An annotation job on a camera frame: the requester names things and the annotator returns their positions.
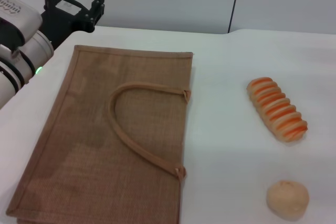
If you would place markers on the brown jute tote bag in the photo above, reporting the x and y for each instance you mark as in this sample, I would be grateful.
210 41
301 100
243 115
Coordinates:
105 134

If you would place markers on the round egg yolk pastry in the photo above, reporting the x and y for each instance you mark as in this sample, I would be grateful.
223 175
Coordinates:
287 200

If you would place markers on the dark vertical wall strip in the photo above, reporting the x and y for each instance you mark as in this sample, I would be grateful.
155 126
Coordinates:
233 6

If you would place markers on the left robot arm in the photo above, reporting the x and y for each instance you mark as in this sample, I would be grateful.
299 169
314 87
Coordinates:
23 51

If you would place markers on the orange striped bread loaf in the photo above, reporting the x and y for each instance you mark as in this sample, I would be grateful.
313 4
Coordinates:
278 108

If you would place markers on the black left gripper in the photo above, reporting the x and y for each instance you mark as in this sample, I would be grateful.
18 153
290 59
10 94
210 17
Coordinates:
63 22

